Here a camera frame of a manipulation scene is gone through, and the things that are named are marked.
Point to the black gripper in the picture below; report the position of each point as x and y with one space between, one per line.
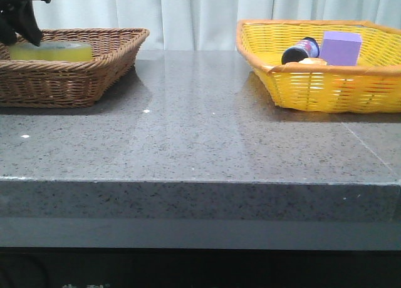
28 27

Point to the yellow tape roll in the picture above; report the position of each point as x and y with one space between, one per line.
52 51

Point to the brown wicker basket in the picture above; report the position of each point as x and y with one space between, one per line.
63 84

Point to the white curtain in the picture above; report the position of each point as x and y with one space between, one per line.
189 25

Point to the dark bottle with label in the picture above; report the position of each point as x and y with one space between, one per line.
305 48

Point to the small beige round object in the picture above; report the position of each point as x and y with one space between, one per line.
316 61

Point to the purple foam block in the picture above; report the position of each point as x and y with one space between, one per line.
340 48

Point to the yellow woven basket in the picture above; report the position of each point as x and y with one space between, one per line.
371 86

